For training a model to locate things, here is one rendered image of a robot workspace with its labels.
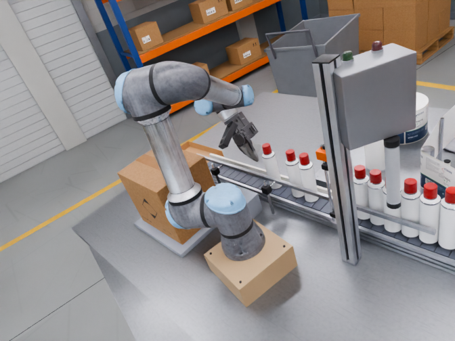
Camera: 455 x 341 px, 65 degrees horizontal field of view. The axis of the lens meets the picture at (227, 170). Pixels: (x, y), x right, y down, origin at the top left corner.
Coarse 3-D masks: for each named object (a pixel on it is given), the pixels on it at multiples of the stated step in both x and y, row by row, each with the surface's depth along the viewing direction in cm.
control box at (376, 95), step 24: (384, 48) 81; (336, 72) 78; (360, 72) 75; (384, 72) 76; (408, 72) 77; (336, 96) 81; (360, 96) 78; (384, 96) 79; (408, 96) 80; (360, 120) 81; (384, 120) 82; (408, 120) 83; (360, 144) 85
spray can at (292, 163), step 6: (288, 150) 130; (294, 150) 129; (288, 156) 129; (294, 156) 130; (288, 162) 131; (294, 162) 130; (288, 168) 132; (294, 168) 131; (288, 174) 134; (294, 174) 132; (294, 180) 134; (300, 180) 134; (294, 192) 138; (300, 192) 137
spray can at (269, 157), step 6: (264, 144) 139; (264, 150) 138; (270, 150) 138; (264, 156) 139; (270, 156) 138; (264, 162) 141; (270, 162) 140; (276, 162) 141; (270, 168) 141; (276, 168) 142; (270, 174) 143; (276, 174) 143; (276, 186) 146
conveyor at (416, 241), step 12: (228, 168) 170; (240, 180) 160; (252, 180) 157; (276, 192) 146; (288, 192) 143; (312, 204) 134; (324, 204) 132; (372, 228) 117; (384, 228) 115; (408, 240) 109; (444, 252) 102
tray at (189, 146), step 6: (186, 144) 208; (192, 144) 207; (198, 144) 202; (186, 150) 207; (192, 150) 205; (198, 150) 203; (204, 150) 201; (210, 150) 196; (216, 150) 192; (222, 156) 190
